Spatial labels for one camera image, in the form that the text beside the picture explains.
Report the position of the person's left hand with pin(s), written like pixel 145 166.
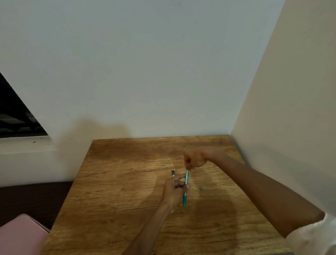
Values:
pixel 171 191

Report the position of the person's right hand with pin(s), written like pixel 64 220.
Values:
pixel 195 157

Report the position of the person's right fingers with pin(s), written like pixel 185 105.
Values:
pixel 189 165

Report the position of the teal mechanical pencil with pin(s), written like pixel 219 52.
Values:
pixel 185 190

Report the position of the person's left forearm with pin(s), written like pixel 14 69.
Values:
pixel 147 231

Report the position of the person's right forearm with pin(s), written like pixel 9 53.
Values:
pixel 262 194

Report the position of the white shirt sleeve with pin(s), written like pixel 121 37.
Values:
pixel 315 236

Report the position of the dark window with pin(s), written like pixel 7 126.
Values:
pixel 15 115

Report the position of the pink chair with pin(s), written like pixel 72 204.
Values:
pixel 22 235

